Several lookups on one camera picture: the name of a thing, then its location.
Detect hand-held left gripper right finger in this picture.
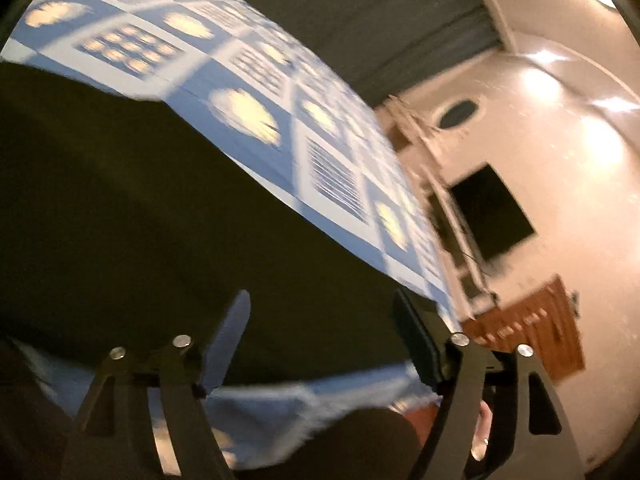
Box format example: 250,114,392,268
392,289,586,480

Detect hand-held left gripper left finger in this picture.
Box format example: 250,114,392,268
60,289,251,480

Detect black pants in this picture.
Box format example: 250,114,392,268
0,62,441,396

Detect brown wooden cabinet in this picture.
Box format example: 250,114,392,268
460,275,586,386

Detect white dresser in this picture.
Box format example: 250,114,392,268
377,94,501,322

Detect oval white-framed mirror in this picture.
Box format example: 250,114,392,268
434,97,484,131

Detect blue leaf-print bed sheet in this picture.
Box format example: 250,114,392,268
0,0,463,476

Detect grey-green curtain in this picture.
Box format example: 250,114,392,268
217,0,506,108

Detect black wall television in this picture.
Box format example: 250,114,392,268
449,162,537,264

